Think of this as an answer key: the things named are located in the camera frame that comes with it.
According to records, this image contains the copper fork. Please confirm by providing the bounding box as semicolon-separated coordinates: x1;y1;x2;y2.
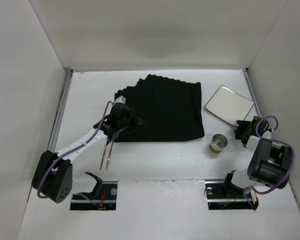
99;144;108;171

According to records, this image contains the metal cup with cork base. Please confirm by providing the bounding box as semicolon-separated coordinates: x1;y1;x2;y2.
209;133;228;153

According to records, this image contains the aluminium table rail left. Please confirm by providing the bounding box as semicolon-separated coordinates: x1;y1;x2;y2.
44;67;73;154

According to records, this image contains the aluminium table rail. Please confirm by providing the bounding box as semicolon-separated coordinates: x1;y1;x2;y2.
242;68;261;117
44;67;73;154

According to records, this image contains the black cloth placemat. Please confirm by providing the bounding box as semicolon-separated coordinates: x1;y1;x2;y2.
114;74;205;143

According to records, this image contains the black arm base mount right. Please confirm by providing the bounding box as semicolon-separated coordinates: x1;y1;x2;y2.
204;179;259;211

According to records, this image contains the white square plate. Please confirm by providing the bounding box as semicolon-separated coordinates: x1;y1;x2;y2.
204;85;254;127

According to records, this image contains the aluminium table rail right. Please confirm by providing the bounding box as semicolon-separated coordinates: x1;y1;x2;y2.
242;68;261;117

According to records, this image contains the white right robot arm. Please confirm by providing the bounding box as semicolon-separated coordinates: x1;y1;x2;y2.
223;115;296;196

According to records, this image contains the silver knife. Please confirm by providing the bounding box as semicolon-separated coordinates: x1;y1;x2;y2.
105;141;114;170

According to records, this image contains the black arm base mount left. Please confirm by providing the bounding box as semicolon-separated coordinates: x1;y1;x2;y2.
69;172;118;211

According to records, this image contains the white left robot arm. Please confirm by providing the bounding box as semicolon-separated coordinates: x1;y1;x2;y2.
31;101;144;204

